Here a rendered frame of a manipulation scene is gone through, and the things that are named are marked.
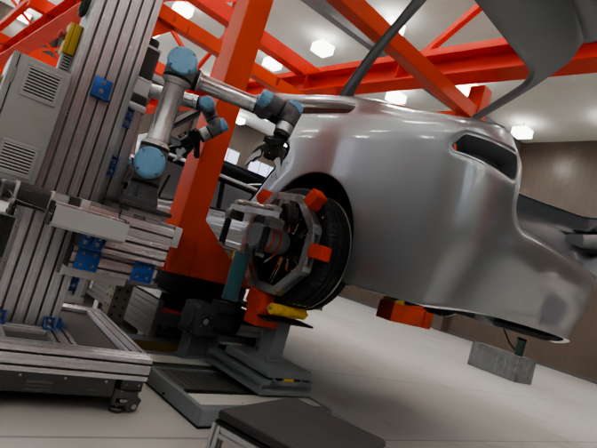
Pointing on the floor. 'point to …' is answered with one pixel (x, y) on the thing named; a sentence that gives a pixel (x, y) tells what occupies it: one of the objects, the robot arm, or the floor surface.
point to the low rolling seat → (286, 428)
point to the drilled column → (116, 302)
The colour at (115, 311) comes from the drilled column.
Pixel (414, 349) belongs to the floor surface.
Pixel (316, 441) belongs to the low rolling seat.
